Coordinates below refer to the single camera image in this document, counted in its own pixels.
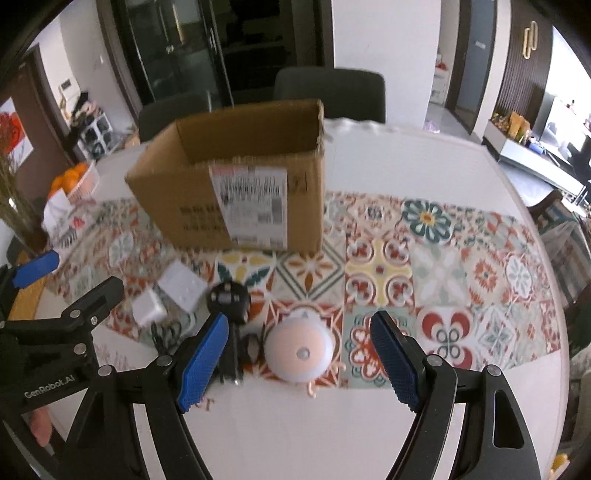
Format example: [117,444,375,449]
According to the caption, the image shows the colourful patterned table mat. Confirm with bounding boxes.
[46,191,566,388]

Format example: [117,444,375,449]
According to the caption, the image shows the white square switch box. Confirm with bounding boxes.
[157,260,208,310]

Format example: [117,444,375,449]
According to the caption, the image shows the white fruit bowl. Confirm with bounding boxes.
[67,166,100,204]

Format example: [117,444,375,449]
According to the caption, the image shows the white cube shelf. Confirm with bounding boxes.
[76,113,114,160]

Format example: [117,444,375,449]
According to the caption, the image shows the white TV cabinet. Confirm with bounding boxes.
[482,117,587,195]

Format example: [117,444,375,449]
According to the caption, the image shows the white round night light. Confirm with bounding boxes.
[264,309,334,384]

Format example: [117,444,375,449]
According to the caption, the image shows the yellow packages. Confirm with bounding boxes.
[507,112,532,141]

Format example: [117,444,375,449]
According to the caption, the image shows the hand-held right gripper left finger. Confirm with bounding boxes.
[55,314,230,480]

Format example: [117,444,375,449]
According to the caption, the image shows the plush toy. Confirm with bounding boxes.
[69,91,102,127]

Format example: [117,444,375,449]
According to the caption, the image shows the wooden chair with striped cloth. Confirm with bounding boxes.
[529,189,591,298]

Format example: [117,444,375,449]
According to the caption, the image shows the dark grey dining chair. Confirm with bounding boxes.
[139,91,214,141]
[273,67,386,124]

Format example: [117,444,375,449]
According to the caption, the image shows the black key fob with keys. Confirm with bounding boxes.
[208,281,252,385]

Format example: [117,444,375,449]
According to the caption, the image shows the gold wall ornament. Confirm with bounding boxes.
[523,21,540,60]

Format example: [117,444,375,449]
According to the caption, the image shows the red door poster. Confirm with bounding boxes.
[0,99,34,156]

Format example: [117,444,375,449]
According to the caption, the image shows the flat screen television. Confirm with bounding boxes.
[531,92,591,169]

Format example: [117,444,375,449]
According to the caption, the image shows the person's left hand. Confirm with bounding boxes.
[30,408,54,446]

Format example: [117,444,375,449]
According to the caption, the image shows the floral printed pouch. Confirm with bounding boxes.
[43,189,93,245]

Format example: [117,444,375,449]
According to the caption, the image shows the small white cabinet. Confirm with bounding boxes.
[431,69,451,108]

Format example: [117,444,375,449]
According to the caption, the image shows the grey interior door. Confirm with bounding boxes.
[455,0,498,134]

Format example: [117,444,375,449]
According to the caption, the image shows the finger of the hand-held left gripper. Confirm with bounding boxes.
[48,276,125,337]
[0,250,60,321]

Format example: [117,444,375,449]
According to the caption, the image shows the brown entrance door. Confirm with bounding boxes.
[0,46,75,167]

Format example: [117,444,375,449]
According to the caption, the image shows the black glass sliding door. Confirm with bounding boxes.
[111,0,234,116]

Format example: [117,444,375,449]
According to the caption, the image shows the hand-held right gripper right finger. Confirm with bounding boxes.
[369,311,541,480]

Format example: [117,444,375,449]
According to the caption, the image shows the white charger plug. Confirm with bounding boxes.
[133,291,169,326]

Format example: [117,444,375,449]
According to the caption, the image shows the brown cardboard box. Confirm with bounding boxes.
[124,98,327,254]

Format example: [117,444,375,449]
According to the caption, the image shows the pile of oranges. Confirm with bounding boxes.
[51,161,90,192]

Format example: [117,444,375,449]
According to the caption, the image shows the dried flower bouquet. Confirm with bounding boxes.
[0,152,50,257]

